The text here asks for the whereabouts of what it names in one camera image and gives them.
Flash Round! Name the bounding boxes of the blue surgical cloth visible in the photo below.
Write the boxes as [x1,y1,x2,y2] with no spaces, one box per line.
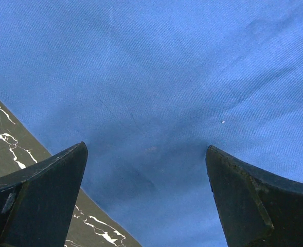
[0,1,303,246]

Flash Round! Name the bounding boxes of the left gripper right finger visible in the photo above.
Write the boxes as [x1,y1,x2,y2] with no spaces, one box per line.
[206,146,303,247]

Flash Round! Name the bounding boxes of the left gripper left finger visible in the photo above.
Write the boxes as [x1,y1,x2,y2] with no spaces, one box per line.
[0,142,88,247]

